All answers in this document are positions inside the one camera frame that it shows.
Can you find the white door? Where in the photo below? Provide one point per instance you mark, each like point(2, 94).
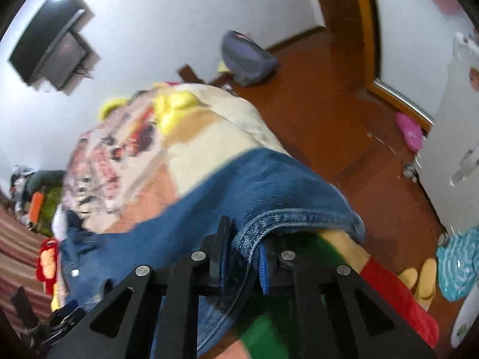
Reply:
point(449, 119)

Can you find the black set-top box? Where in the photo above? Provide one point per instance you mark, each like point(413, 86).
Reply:
point(69, 61)

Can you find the black white patterned cloth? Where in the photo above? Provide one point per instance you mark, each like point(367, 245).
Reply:
point(18, 181)

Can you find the teal patterned cloth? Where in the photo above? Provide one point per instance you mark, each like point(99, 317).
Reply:
point(458, 269)

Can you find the blue denim jeans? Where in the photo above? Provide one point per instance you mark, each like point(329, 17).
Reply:
point(224, 194)

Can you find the yellow fleece cloth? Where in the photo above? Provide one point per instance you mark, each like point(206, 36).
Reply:
point(176, 110)
point(110, 106)

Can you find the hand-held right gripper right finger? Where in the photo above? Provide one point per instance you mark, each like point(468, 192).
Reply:
point(265, 269)

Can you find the red yellow plush toy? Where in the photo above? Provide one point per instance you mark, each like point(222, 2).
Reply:
point(46, 261)

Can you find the wooden chair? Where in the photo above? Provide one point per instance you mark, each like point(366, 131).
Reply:
point(191, 74)

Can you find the striped curtain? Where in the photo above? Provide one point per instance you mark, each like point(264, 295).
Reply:
point(18, 261)

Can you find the yellow slipper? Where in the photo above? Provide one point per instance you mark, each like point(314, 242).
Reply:
point(426, 284)
point(408, 276)

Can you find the orange item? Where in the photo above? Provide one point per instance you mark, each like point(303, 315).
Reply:
point(35, 207)

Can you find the black wall television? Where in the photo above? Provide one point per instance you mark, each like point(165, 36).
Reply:
point(45, 33)

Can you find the printed blanket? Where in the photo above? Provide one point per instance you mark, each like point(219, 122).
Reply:
point(194, 142)

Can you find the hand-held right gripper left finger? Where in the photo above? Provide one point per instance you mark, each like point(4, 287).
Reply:
point(219, 265)

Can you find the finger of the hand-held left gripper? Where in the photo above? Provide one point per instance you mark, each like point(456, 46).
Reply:
point(23, 304)
point(67, 314)

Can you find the wooden door frame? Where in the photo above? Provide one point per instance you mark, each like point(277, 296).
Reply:
point(365, 45)

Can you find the pink slipper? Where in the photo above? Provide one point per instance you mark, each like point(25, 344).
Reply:
point(409, 131)

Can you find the grey purple backpack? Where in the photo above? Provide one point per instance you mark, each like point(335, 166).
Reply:
point(245, 58)

